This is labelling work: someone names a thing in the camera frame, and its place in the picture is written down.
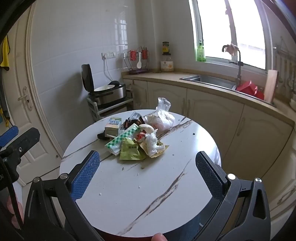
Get cream cupboard doors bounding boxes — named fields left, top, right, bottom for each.
left=121, top=71, right=296, bottom=127

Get pink cloth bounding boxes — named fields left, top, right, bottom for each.
left=225, top=44, right=238, bottom=56

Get person's left hand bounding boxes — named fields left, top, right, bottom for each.
left=3, top=196, right=24, bottom=230

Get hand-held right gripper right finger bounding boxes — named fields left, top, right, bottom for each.
left=195, top=151, right=271, bottom=241

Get clear plastic bag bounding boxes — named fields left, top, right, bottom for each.
left=155, top=97, right=172, bottom=114

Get glass jar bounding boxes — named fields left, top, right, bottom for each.
left=160, top=54, right=174, bottom=73

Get kitchen window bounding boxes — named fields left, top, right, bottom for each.
left=188, top=0, right=275, bottom=70

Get dark brown wrapper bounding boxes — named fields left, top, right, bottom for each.
left=122, top=117, right=146, bottom=130

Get white plastic bag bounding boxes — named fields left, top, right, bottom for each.
left=144, top=111, right=176, bottom=131

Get olive green snack packet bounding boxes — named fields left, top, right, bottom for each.
left=119, top=137, right=147, bottom=161

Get white power cord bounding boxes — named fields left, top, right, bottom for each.
left=103, top=58, right=111, bottom=82

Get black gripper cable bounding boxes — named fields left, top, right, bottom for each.
left=0, top=160, right=25, bottom=232

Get steel kitchen sink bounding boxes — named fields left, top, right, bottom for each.
left=180, top=75, right=238, bottom=90

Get silver rice cooker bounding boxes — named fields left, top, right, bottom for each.
left=81, top=64, right=127, bottom=105

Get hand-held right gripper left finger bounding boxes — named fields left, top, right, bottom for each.
left=23, top=150, right=105, bottom=241

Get white door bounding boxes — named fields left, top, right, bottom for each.
left=0, top=23, right=63, bottom=186

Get green soap bottle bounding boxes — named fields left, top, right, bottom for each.
left=196, top=40, right=206, bottom=62

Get metal kitchen faucet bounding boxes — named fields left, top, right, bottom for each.
left=222, top=44, right=244, bottom=85

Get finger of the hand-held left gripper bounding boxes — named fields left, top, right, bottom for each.
left=0, top=126, right=19, bottom=147
left=1, top=127, right=40, bottom=163

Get wooden cutting board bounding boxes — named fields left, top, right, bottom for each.
left=264, top=70, right=278, bottom=103

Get white plastic wrap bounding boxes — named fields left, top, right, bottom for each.
left=145, top=133, right=160, bottom=156

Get green checkered wrapper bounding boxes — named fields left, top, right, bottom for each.
left=105, top=123, right=139, bottom=156

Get metal door handle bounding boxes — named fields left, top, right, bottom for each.
left=18, top=86, right=33, bottom=110

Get round marble table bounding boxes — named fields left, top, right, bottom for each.
left=59, top=109, right=222, bottom=240

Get small green white carton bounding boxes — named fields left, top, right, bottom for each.
left=105, top=117, right=122, bottom=137

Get yellow cloth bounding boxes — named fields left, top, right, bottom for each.
left=0, top=36, right=11, bottom=70

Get white curved food scrap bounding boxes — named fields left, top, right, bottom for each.
left=138, top=124, right=154, bottom=133

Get white trolley rack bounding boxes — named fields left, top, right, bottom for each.
left=87, top=96, right=133, bottom=122

